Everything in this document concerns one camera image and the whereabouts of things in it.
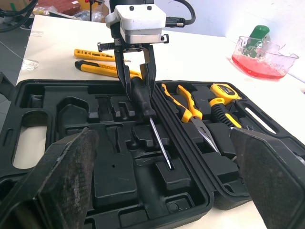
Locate clear bowl with red liquid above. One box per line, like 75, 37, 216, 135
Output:
231, 35, 300, 80

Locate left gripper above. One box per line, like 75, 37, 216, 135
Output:
97, 23, 170, 101

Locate yellow black long-nose pliers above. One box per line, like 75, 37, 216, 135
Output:
160, 83, 220, 154

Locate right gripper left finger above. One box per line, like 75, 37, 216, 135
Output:
0, 127, 100, 229

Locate yellow black handled hammer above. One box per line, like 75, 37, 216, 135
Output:
209, 97, 254, 131

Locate green bottle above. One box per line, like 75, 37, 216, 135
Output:
245, 24, 271, 57

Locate black cable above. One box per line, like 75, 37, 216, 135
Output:
165, 0, 197, 28

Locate yellow black utility knife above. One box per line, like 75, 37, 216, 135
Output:
74, 60, 143, 80

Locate black tool case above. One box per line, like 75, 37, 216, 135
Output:
0, 71, 305, 229

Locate slim yellow utility knife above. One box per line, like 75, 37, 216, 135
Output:
74, 48, 132, 62

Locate black handled screwdriver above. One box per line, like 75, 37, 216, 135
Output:
130, 75, 173, 170

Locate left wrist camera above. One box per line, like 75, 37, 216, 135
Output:
105, 5, 167, 44

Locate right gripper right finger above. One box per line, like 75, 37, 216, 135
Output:
229, 127, 305, 229

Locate yellow tape measure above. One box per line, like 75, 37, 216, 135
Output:
209, 83, 242, 105

